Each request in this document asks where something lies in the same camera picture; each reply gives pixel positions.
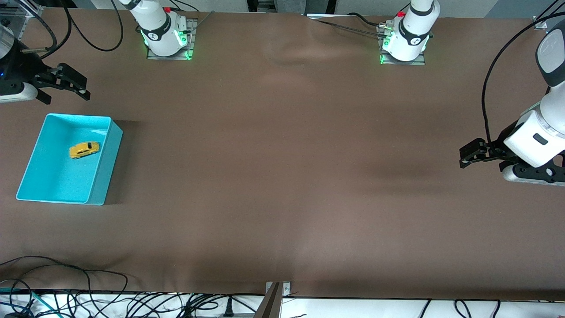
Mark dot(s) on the aluminium frame profile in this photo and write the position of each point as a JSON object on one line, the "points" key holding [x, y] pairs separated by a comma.
{"points": [[539, 23], [320, 6], [17, 6]]}

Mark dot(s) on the brown table cover cloth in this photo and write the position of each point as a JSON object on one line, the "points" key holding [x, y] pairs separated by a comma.
{"points": [[282, 176]]}

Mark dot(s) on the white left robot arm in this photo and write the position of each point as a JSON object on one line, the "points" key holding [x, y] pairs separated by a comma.
{"points": [[536, 137]]}

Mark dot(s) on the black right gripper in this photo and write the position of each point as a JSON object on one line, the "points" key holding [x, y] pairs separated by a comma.
{"points": [[20, 66]]}

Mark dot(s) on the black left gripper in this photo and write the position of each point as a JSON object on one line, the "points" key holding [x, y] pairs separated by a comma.
{"points": [[500, 140]]}

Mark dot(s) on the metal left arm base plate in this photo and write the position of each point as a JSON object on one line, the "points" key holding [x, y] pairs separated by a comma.
{"points": [[401, 63]]}

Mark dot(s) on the black power plug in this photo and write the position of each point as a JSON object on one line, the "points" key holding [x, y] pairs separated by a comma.
{"points": [[228, 307]]}

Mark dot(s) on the yellow toy beetle car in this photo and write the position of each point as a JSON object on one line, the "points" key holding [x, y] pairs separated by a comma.
{"points": [[84, 150]]}

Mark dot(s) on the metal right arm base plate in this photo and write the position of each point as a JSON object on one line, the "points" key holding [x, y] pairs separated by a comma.
{"points": [[167, 58]]}

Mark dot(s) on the turquoise plastic bin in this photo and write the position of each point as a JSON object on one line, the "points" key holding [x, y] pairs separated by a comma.
{"points": [[57, 185]]}

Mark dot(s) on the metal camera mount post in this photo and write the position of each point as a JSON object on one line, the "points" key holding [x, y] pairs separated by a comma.
{"points": [[271, 304]]}

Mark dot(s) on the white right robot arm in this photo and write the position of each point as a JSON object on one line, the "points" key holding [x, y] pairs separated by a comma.
{"points": [[156, 31]]}

